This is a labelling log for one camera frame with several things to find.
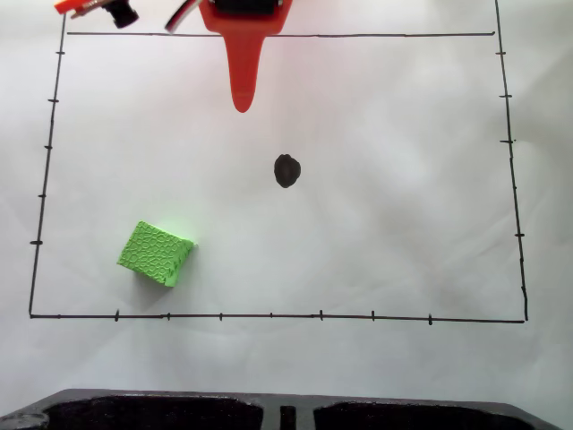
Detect black dot mark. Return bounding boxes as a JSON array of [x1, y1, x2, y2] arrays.
[[273, 153, 303, 190]]

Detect black camera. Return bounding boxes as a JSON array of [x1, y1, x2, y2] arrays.
[[103, 0, 141, 30]]

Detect green textured foam block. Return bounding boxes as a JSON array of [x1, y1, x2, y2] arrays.
[[115, 219, 197, 289]]

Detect black moulded tray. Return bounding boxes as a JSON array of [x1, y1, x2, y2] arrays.
[[0, 388, 573, 430]]

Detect black white red cable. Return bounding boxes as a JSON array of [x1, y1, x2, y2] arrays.
[[164, 0, 201, 34]]

